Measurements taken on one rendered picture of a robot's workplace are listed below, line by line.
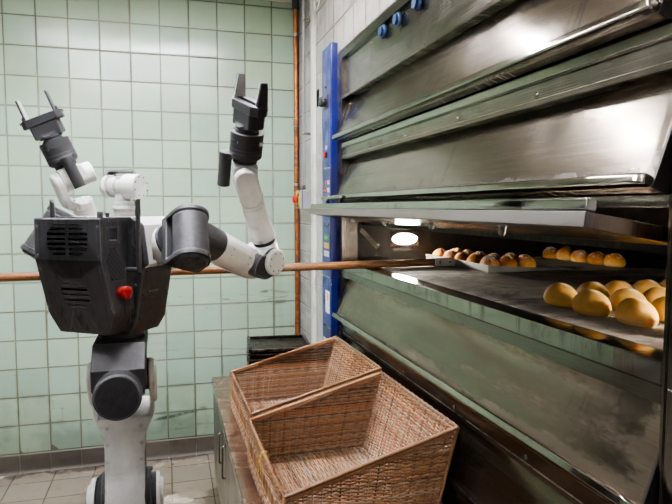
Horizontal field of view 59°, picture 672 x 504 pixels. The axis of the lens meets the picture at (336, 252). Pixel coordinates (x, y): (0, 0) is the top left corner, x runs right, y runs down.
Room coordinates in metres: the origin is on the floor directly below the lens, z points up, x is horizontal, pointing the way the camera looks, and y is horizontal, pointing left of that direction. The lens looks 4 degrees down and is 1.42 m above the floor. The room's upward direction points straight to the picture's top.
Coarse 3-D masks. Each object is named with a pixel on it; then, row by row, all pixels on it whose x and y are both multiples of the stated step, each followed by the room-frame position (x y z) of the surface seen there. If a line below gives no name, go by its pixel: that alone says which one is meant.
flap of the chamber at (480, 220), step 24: (336, 216) 2.34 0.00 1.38; (360, 216) 1.92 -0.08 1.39; (384, 216) 1.70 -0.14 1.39; (408, 216) 1.53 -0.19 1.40; (432, 216) 1.39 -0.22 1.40; (456, 216) 1.27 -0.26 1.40; (480, 216) 1.18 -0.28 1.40; (504, 216) 1.09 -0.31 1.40; (528, 216) 1.02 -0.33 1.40; (552, 216) 0.96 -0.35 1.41; (576, 216) 0.90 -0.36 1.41; (600, 216) 0.89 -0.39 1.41; (624, 240) 1.02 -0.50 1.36; (648, 240) 0.93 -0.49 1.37
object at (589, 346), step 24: (408, 288) 1.91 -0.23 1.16; (432, 288) 1.75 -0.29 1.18; (480, 312) 1.46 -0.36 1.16; (504, 312) 1.36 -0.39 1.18; (528, 312) 1.35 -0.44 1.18; (528, 336) 1.26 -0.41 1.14; (552, 336) 1.18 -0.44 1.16; (576, 336) 1.11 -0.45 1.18; (600, 336) 1.10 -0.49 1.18; (600, 360) 1.05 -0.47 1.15; (624, 360) 0.99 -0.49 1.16; (648, 360) 0.94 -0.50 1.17
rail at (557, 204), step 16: (336, 208) 2.21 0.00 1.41; (352, 208) 2.01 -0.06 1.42; (368, 208) 1.85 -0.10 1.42; (384, 208) 1.71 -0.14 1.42; (400, 208) 1.59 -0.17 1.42; (416, 208) 1.49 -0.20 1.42; (432, 208) 1.40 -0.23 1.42; (448, 208) 1.32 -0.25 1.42; (464, 208) 1.25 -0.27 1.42; (480, 208) 1.18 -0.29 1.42; (496, 208) 1.13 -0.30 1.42; (512, 208) 1.07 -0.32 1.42; (528, 208) 1.03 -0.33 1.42; (544, 208) 0.98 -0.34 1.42; (560, 208) 0.94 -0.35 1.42; (576, 208) 0.90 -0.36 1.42; (592, 208) 0.89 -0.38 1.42
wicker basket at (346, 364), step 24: (336, 336) 2.59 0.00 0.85; (264, 360) 2.50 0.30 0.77; (312, 360) 2.57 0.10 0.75; (336, 360) 2.50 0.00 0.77; (360, 360) 2.26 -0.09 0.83; (240, 384) 2.48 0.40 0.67; (264, 384) 2.50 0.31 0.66; (288, 384) 2.53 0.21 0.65; (312, 384) 2.57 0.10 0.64; (336, 384) 2.03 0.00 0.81; (240, 408) 2.19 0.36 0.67; (264, 408) 1.96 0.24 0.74; (312, 432) 2.01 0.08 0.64
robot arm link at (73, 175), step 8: (64, 152) 1.78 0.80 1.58; (72, 152) 1.80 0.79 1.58; (48, 160) 1.78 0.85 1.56; (56, 160) 1.78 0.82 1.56; (64, 160) 1.76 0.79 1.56; (72, 160) 1.77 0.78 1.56; (56, 168) 1.80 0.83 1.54; (64, 168) 1.79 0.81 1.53; (72, 168) 1.77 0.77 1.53; (80, 168) 1.82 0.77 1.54; (88, 168) 1.83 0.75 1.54; (64, 176) 1.79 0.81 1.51; (72, 176) 1.77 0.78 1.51; (80, 176) 1.78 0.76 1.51; (88, 176) 1.83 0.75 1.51; (64, 184) 1.79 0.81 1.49; (72, 184) 1.80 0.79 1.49; (80, 184) 1.78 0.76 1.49
